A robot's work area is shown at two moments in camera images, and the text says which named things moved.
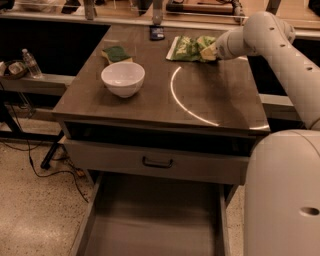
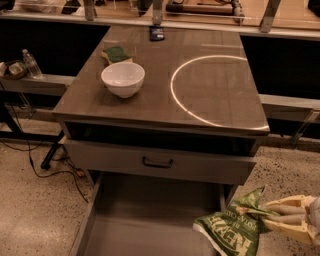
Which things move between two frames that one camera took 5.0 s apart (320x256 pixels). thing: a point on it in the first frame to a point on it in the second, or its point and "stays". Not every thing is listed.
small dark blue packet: [157, 32] stays
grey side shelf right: [279, 107] stays
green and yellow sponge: [115, 54] stays
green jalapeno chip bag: [188, 48] to [235, 231]
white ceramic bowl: [124, 79] stays
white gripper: [224, 48] to [315, 211]
